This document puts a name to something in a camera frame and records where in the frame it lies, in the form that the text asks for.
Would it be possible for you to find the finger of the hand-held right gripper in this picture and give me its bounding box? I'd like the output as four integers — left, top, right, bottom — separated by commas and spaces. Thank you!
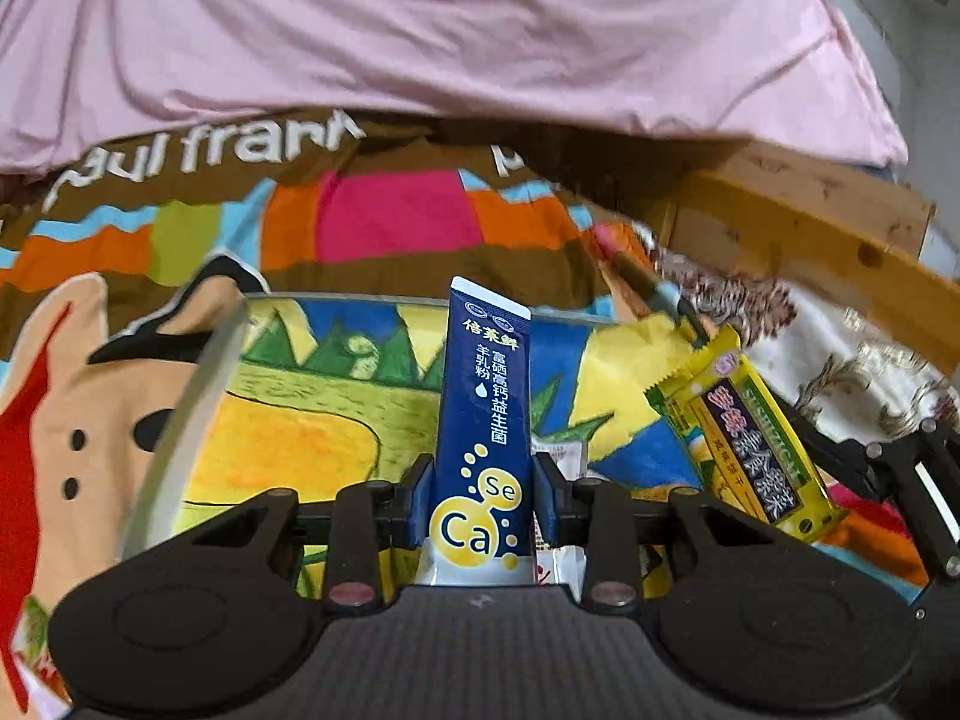
780, 405, 960, 593
615, 251, 713, 350

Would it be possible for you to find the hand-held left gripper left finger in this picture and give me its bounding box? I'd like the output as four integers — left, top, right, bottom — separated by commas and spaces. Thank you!
191, 454, 436, 608

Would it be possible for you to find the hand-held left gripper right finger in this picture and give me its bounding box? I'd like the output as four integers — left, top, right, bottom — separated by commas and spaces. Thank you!
531, 452, 758, 608

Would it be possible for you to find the white green snack packet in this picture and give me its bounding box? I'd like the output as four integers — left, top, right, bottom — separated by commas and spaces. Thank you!
529, 439, 587, 587

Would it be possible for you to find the blue white sachet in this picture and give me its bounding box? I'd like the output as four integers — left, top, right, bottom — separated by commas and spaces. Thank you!
416, 276, 537, 590

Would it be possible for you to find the dinosaur print tin tray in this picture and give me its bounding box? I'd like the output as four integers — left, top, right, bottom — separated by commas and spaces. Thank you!
120, 291, 721, 601

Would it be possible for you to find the yellow green snack packet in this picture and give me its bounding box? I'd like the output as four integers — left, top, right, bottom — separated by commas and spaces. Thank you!
645, 326, 848, 545

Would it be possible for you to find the pale green white packet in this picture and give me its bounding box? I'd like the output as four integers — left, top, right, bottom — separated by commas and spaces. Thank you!
11, 592, 76, 713

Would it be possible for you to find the floral patterned quilt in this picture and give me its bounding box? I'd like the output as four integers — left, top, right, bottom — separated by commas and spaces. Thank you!
592, 225, 960, 466

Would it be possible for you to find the colourful printed blanket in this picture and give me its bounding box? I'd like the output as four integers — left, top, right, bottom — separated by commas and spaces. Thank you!
0, 109, 960, 720

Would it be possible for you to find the pink sheet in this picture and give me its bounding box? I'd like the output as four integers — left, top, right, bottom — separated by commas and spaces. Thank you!
0, 0, 910, 181

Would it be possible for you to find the wooden bed frame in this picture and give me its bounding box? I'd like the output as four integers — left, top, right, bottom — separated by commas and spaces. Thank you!
664, 172, 960, 368

